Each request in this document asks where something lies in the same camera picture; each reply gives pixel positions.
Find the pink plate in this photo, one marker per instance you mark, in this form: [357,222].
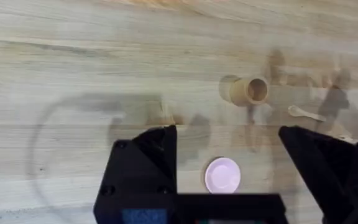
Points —
[222,175]

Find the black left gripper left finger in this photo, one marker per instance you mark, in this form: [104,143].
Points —
[141,168]

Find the wooden cup container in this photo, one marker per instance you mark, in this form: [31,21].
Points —
[244,90]

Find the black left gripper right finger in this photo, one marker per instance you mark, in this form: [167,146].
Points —
[331,168]

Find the wooden spoon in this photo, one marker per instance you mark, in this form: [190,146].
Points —
[304,113]

